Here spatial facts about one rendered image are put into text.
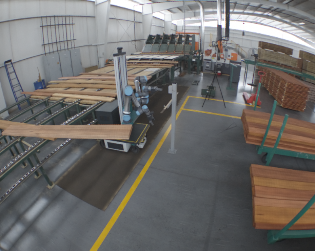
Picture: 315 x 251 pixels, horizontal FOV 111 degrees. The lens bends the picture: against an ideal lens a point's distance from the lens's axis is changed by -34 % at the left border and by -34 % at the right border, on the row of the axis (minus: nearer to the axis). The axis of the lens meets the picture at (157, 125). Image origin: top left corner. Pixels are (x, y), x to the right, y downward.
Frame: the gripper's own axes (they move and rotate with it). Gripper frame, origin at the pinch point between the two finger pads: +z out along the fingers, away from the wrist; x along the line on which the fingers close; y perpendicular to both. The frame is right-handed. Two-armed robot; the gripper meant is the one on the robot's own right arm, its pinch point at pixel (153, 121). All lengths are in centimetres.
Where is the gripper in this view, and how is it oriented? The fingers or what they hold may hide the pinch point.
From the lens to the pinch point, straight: 260.6
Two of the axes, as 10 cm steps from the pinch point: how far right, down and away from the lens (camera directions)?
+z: 4.3, 7.5, 5.1
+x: -1.2, 6.0, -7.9
